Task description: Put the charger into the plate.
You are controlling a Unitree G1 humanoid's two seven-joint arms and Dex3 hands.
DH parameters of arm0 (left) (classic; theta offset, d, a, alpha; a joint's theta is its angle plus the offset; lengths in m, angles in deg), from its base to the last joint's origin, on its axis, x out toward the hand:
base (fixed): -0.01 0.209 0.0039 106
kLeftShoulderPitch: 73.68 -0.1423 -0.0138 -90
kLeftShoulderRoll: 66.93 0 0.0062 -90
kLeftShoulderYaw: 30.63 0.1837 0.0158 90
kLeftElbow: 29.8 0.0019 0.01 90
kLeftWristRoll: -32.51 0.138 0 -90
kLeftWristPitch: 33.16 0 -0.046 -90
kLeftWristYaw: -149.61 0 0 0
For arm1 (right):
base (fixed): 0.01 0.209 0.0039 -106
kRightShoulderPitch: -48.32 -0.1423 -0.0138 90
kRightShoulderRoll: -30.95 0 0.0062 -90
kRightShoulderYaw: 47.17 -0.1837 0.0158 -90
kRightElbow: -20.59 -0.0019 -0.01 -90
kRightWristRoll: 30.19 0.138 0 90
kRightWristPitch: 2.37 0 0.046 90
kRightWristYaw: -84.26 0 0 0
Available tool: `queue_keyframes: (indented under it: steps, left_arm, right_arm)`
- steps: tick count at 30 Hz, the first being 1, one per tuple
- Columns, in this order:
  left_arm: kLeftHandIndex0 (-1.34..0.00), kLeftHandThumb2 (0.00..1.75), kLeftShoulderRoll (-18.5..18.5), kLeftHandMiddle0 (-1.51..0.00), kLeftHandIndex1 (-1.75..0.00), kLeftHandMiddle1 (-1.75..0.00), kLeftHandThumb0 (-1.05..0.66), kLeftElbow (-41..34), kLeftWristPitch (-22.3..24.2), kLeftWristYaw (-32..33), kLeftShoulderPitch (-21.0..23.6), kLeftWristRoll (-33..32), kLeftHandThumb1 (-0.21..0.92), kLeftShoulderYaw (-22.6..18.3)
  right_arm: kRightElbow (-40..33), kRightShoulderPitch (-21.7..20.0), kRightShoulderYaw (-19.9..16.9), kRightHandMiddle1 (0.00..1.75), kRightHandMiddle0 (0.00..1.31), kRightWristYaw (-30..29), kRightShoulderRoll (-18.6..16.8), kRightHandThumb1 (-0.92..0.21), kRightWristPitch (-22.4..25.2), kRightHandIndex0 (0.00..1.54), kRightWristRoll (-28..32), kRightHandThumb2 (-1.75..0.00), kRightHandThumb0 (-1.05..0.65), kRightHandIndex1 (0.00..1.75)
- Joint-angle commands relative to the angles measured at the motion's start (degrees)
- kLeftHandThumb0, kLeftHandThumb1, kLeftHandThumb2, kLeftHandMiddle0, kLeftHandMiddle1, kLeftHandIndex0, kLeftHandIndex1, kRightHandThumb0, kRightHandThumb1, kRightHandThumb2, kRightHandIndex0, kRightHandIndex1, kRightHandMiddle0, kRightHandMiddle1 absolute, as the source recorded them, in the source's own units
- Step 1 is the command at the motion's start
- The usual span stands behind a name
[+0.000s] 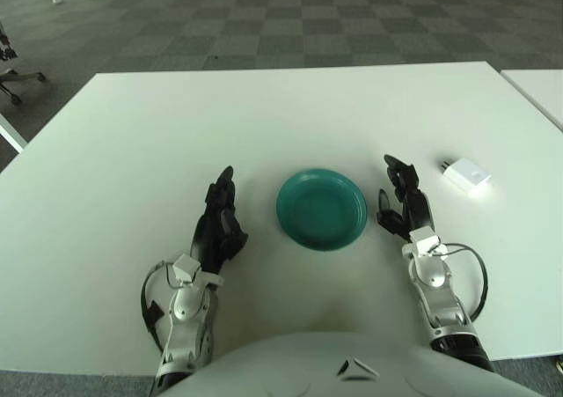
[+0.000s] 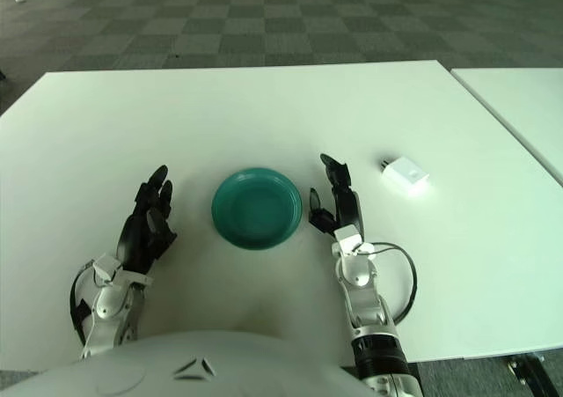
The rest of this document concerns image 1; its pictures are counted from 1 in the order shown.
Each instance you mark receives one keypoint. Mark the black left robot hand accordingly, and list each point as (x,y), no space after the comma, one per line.
(215,230)

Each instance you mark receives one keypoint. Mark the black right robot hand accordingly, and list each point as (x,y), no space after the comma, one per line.
(418,212)

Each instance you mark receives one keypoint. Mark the white wall charger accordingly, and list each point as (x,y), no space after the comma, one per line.
(470,174)

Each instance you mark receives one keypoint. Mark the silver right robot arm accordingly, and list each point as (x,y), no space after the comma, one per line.
(440,291)

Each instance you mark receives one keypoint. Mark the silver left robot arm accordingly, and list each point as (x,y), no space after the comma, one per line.
(184,309)

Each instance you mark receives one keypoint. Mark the green round plate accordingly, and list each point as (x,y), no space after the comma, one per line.
(321,210)

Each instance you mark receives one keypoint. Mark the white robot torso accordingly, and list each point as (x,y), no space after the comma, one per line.
(281,366)

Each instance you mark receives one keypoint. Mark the wide white neighbouring table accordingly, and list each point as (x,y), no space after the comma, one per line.
(541,89)

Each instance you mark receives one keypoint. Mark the narrow white table corner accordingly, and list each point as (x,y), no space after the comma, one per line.
(11,133)

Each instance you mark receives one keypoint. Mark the grey office chair base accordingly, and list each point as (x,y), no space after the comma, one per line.
(17,78)

